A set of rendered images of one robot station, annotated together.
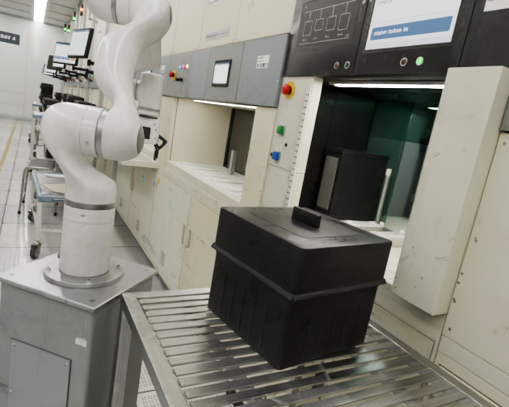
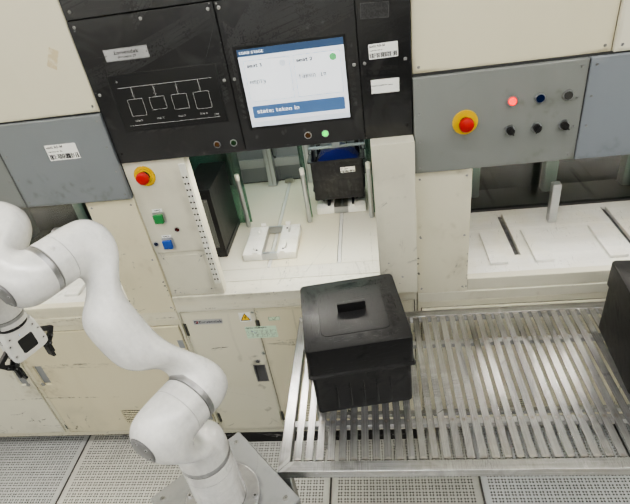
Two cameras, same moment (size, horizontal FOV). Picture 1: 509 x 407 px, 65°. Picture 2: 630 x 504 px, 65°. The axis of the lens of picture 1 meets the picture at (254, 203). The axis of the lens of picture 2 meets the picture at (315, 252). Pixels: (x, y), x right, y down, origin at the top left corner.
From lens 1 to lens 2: 1.07 m
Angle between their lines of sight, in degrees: 51
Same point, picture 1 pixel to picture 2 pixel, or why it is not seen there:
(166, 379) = (407, 466)
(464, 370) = (437, 302)
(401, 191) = not seen: hidden behind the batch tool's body
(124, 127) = (220, 378)
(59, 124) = (181, 437)
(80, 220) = (227, 472)
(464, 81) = (387, 153)
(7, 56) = not seen: outside the picture
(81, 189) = (218, 454)
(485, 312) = (439, 270)
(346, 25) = (209, 103)
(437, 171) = (389, 214)
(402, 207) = not seen: hidden behind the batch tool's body
